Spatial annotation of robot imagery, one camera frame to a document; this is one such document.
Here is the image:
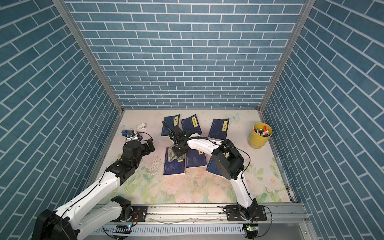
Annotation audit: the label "blue book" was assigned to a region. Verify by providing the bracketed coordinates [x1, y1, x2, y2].
[181, 115, 202, 137]
[208, 119, 229, 140]
[161, 115, 180, 137]
[186, 150, 207, 168]
[206, 157, 223, 177]
[164, 148, 186, 176]

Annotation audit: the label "grey striped cloth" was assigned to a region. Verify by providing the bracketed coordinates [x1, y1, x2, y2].
[167, 148, 183, 162]

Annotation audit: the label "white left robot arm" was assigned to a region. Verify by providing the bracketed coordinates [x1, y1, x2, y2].
[32, 138, 155, 240]

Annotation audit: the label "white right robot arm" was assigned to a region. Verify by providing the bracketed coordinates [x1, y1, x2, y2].
[164, 124, 258, 220]

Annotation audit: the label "blue black stapler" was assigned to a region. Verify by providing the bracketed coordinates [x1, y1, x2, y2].
[121, 130, 136, 138]

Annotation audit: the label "yellow pen cup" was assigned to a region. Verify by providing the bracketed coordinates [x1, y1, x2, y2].
[248, 123, 273, 149]

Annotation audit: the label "pens in cup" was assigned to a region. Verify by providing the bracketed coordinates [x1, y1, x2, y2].
[254, 126, 272, 138]

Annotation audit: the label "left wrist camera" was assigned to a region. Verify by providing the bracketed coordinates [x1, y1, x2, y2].
[126, 131, 143, 142]

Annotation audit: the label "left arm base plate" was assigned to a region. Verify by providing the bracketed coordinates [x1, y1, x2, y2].
[111, 205, 148, 224]

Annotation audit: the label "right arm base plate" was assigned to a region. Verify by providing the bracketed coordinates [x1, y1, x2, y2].
[223, 204, 267, 222]

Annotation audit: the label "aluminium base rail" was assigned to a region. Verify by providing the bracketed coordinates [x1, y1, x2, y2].
[89, 202, 310, 226]

